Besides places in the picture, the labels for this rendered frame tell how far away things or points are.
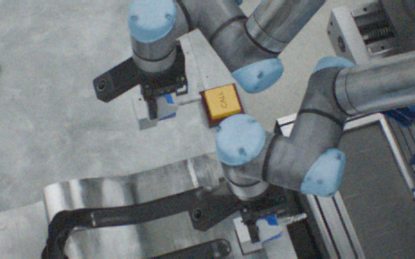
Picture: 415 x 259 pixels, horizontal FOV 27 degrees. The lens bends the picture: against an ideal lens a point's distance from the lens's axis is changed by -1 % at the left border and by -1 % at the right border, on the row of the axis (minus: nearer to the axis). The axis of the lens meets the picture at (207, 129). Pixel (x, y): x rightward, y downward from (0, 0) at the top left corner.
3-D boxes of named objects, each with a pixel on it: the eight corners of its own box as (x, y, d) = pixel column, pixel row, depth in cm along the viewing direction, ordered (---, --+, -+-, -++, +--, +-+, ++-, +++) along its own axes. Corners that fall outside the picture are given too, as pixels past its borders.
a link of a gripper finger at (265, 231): (287, 248, 159) (280, 218, 153) (257, 259, 159) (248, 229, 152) (283, 236, 161) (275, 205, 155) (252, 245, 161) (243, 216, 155)
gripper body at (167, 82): (188, 97, 162) (188, 66, 151) (142, 108, 161) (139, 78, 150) (176, 61, 165) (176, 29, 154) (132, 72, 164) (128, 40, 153)
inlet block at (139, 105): (196, 92, 177) (197, 80, 172) (203, 114, 175) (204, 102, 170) (132, 108, 175) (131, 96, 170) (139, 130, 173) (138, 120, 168)
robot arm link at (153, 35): (189, 13, 137) (141, 38, 135) (189, 47, 148) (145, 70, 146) (163, -23, 140) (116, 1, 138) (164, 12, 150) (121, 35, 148)
